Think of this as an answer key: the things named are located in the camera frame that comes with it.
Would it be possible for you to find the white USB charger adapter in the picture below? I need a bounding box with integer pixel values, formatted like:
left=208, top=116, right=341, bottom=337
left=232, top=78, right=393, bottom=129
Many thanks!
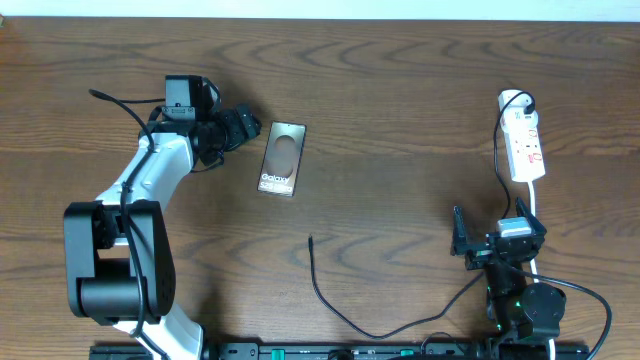
left=500, top=105, right=539, bottom=134

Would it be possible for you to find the black USB charging cable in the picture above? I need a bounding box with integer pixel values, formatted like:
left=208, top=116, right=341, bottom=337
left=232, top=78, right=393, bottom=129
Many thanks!
left=307, top=90, right=537, bottom=341

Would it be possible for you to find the white power strip cord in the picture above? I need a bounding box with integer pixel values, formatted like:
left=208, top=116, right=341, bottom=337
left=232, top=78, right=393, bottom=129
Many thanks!
left=527, top=180, right=557, bottom=360

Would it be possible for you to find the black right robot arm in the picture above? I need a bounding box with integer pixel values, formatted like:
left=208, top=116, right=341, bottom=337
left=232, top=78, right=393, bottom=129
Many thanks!
left=451, top=198, right=566, bottom=348

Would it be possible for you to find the white power strip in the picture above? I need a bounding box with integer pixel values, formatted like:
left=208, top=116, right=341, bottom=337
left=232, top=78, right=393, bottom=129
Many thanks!
left=498, top=89, right=546, bottom=183

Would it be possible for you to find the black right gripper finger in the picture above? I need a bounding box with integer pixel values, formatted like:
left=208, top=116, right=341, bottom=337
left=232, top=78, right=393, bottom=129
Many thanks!
left=515, top=197, right=546, bottom=235
left=452, top=206, right=467, bottom=246

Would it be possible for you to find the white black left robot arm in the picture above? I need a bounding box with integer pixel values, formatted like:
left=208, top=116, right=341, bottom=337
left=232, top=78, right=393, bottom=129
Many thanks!
left=63, top=105, right=262, bottom=359

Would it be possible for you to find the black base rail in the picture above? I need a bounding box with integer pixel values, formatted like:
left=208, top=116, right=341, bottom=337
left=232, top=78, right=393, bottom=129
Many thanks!
left=88, top=338, right=589, bottom=360

